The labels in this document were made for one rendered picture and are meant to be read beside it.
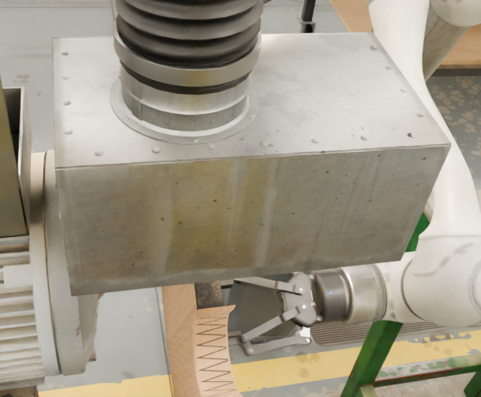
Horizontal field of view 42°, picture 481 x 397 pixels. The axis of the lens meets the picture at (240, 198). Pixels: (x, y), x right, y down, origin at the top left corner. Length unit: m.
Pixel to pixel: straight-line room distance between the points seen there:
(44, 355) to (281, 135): 0.34
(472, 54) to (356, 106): 2.61
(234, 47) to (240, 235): 0.16
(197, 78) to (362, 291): 0.58
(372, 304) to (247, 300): 1.07
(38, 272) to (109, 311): 1.62
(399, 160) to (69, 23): 3.34
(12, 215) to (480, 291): 0.53
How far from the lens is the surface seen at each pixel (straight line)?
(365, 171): 0.50
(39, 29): 3.71
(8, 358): 0.67
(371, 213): 0.54
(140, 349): 2.14
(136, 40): 0.43
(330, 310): 0.94
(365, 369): 1.84
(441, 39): 1.32
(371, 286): 0.95
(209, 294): 0.71
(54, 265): 0.62
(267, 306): 2.03
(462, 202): 0.88
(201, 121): 0.46
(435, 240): 0.86
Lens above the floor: 1.82
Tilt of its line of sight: 44 degrees down
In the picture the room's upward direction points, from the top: 9 degrees clockwise
